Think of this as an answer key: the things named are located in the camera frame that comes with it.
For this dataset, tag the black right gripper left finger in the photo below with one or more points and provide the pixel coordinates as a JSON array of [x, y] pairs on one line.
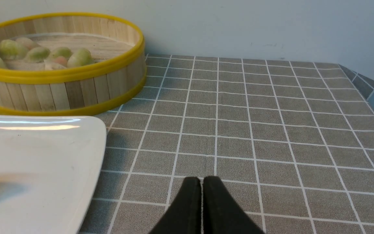
[[184, 214]]

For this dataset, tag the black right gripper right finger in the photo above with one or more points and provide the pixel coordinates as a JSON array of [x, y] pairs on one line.
[[221, 213]]

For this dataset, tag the white square plate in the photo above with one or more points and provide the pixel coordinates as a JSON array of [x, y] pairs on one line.
[[49, 169]]

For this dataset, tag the grey checkered tablecloth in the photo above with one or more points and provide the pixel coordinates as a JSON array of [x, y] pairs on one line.
[[293, 142]]

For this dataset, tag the bamboo steamer basket yellow rim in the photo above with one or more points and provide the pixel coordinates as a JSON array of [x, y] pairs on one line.
[[116, 76]]

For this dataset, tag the green dumpling right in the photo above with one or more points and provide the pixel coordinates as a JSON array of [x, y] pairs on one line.
[[81, 57]]

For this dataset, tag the pink dumpling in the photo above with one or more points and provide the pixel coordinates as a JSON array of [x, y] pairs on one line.
[[61, 60]]

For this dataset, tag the green dumpling centre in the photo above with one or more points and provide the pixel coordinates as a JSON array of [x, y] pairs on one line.
[[60, 52]]

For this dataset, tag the white dumpling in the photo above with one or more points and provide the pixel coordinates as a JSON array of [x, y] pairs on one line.
[[53, 66]]

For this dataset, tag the green dumpling middle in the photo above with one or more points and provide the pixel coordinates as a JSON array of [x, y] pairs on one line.
[[37, 54]]

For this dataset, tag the pale dumpling back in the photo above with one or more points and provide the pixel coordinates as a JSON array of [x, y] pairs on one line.
[[27, 42]]

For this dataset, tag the green dumpling back left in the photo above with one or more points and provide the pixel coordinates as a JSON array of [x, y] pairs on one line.
[[12, 50]]

